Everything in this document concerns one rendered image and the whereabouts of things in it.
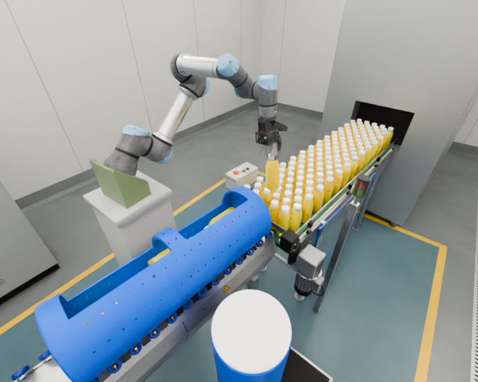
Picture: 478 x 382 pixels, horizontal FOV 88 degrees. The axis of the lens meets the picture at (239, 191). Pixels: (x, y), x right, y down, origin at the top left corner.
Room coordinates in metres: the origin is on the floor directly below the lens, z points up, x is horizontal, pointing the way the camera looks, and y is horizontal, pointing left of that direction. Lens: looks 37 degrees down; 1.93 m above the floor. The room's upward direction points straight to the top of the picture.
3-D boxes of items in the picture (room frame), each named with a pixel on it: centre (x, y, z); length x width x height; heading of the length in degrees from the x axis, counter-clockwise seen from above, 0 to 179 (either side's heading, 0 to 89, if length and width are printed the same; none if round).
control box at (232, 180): (1.32, -0.02, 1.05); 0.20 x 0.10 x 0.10; 135
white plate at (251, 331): (0.41, -0.04, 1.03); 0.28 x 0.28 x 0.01
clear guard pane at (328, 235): (1.23, -0.72, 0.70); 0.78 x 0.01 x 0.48; 135
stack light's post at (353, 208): (0.99, -0.61, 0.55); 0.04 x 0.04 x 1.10; 45
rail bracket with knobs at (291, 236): (0.86, -0.25, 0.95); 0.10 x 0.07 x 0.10; 45
